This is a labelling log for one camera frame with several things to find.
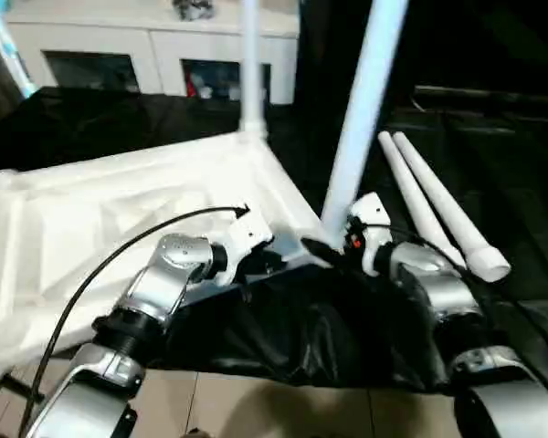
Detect white plastic table leg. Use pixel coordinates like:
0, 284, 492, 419
377, 131, 468, 269
238, 0, 269, 143
321, 0, 411, 244
392, 130, 512, 283

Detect white plastic table top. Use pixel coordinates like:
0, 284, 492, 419
0, 130, 335, 367

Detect black mat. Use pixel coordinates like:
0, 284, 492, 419
0, 84, 548, 396

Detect dark object on cabinet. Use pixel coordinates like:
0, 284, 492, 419
173, 0, 215, 22

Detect white cabinet with glass doors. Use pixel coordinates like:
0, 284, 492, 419
4, 0, 301, 105

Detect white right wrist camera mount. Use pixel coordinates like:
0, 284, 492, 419
346, 192, 393, 278

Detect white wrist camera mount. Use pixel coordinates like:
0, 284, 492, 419
346, 192, 393, 278
218, 213, 276, 287

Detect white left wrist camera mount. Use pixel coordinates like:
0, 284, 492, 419
218, 213, 276, 287

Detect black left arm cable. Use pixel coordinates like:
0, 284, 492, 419
20, 203, 253, 433

